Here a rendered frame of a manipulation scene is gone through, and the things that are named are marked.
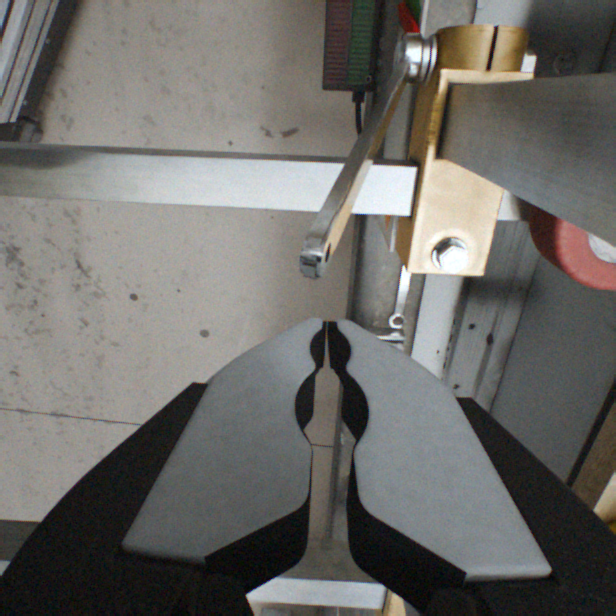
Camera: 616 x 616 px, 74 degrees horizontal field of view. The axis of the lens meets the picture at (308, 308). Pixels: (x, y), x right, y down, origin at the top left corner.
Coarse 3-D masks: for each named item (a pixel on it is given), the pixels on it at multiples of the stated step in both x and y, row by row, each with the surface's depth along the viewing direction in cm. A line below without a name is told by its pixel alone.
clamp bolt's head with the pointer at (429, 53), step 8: (400, 8) 31; (400, 16) 31; (408, 16) 28; (408, 24) 28; (416, 32) 25; (400, 40) 22; (424, 40) 22; (432, 40) 22; (400, 48) 22; (424, 48) 22; (432, 48) 22; (400, 56) 22; (424, 56) 22; (432, 56) 22; (424, 64) 22; (432, 64) 22; (424, 72) 23; (424, 80) 23
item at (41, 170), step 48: (0, 144) 26; (48, 144) 27; (0, 192) 26; (48, 192) 26; (96, 192) 26; (144, 192) 26; (192, 192) 25; (240, 192) 25; (288, 192) 25; (384, 192) 25
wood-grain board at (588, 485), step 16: (608, 416) 31; (608, 432) 31; (592, 448) 32; (608, 448) 30; (592, 464) 32; (608, 464) 30; (576, 480) 34; (592, 480) 32; (608, 480) 30; (592, 496) 32; (608, 496) 31; (608, 512) 32
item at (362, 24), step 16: (368, 0) 33; (352, 16) 34; (368, 16) 34; (352, 32) 34; (368, 32) 34; (352, 48) 35; (368, 48) 35; (352, 64) 36; (368, 64) 36; (352, 80) 36
